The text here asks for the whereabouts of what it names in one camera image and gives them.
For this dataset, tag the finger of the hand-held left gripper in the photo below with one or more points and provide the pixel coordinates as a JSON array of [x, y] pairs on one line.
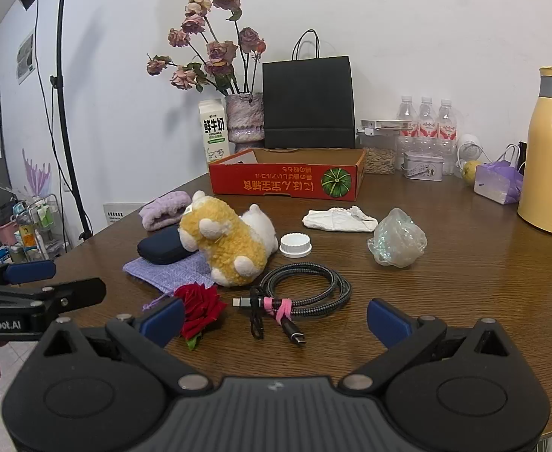
[[78, 291], [29, 271]]

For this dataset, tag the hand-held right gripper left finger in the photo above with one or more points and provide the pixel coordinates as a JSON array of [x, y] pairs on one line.
[[163, 322]]

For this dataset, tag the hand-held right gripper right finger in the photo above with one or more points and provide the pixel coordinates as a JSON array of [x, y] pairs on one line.
[[388, 322]]

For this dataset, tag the yellow white alpaca plush toy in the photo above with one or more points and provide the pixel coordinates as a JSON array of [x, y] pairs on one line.
[[229, 240]]

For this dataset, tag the lilac towel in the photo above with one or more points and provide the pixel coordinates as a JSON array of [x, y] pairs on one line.
[[160, 212]]

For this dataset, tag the red cardboard box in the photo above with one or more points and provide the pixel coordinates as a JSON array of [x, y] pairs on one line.
[[266, 183]]

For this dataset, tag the red artificial rose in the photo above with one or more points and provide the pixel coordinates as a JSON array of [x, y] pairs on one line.
[[200, 310]]

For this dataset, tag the pink bin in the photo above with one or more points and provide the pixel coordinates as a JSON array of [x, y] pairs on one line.
[[5, 234]]

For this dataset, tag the navy blue zip case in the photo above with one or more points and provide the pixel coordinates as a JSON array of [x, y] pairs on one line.
[[160, 247]]

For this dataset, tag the crumpled clear plastic bag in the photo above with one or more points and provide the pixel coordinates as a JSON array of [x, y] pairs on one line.
[[396, 240]]

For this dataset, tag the white plastic jar lid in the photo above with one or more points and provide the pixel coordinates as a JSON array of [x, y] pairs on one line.
[[295, 245]]

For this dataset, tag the clear seed storage container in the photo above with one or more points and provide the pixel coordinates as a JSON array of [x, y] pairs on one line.
[[379, 160]]

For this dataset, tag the yellow green pear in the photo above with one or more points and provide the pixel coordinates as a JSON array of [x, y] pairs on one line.
[[471, 172]]

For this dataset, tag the purple plastic bag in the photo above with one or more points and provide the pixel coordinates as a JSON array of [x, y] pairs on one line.
[[497, 183]]

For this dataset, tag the small white round device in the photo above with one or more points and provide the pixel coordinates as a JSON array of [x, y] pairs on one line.
[[469, 148]]

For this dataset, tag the black studio light stand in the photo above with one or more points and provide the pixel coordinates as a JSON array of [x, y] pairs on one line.
[[55, 81]]

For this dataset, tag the white milk carton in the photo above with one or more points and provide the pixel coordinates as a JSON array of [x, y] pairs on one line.
[[214, 132]]

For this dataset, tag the flat white cardboard packet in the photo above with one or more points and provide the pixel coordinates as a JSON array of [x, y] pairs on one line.
[[389, 125]]

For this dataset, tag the purple textured vase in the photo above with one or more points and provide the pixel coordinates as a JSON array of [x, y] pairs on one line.
[[244, 120]]

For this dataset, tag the yellow thermos jug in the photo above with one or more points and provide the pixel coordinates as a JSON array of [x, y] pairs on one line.
[[546, 165]]

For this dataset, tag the black paper shopping bag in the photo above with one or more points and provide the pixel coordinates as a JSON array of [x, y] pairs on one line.
[[309, 103]]

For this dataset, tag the dried pink rose bouquet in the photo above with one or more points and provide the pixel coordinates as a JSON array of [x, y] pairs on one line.
[[219, 54]]

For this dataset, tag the purple feather wall decoration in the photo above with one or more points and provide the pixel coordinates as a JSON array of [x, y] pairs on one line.
[[35, 176]]

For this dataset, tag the wall poster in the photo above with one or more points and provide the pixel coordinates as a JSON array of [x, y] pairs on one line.
[[25, 59]]

